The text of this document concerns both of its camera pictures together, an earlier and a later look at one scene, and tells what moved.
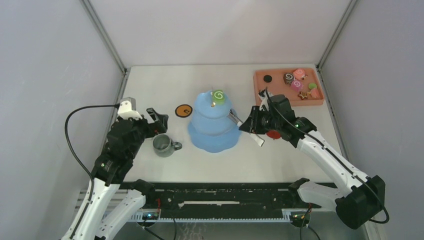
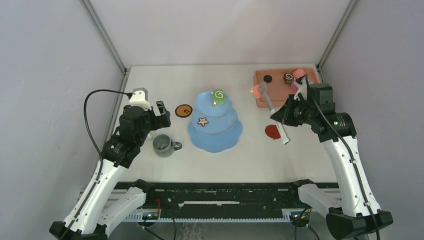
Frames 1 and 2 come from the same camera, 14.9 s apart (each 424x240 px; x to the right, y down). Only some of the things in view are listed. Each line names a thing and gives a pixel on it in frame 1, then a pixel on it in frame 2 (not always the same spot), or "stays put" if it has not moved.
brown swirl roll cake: (288, 78) stays put
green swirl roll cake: (218, 96) stays put
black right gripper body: (261, 121) → (297, 113)
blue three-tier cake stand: (211, 129) stays put
